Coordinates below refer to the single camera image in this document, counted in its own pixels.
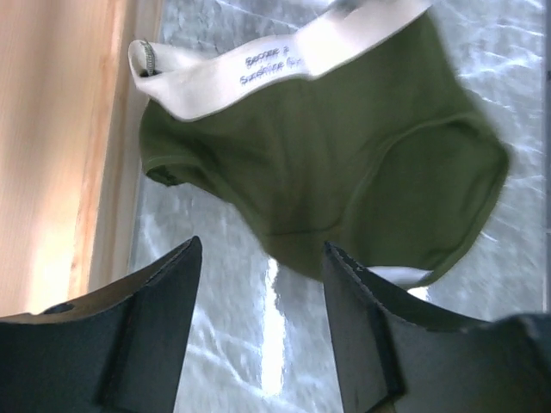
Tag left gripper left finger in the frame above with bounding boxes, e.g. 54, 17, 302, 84
1, 237, 202, 413

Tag wooden clothes rack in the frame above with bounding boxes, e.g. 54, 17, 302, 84
1, 0, 162, 316

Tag olive green underwear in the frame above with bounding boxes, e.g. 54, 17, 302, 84
128, 1, 509, 288

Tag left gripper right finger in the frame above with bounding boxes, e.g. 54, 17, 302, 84
322, 243, 550, 412

